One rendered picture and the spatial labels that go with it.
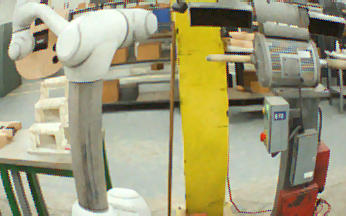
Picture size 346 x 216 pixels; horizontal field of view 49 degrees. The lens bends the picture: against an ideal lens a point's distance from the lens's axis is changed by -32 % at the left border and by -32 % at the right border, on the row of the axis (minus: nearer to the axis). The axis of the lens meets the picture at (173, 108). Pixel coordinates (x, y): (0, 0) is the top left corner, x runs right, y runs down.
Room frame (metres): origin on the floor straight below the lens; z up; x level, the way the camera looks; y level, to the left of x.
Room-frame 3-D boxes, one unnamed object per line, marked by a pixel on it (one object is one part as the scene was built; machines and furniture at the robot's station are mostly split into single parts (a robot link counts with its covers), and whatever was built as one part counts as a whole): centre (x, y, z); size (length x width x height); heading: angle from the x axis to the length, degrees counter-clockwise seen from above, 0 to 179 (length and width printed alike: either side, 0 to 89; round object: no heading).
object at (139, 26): (1.31, 0.12, 1.47); 0.18 x 0.14 x 0.13; 60
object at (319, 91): (2.14, -0.64, 1.11); 0.36 x 0.24 x 0.04; 90
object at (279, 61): (2.13, -0.57, 1.25); 0.41 x 0.27 x 0.26; 90
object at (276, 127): (1.90, -0.48, 0.99); 0.24 x 0.21 x 0.26; 90
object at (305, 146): (1.99, -0.63, 0.93); 0.15 x 0.10 x 0.55; 90
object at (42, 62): (1.95, 0.59, 1.48); 0.35 x 0.04 x 0.40; 89
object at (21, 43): (1.58, 0.60, 1.48); 0.16 x 0.11 x 0.13; 178
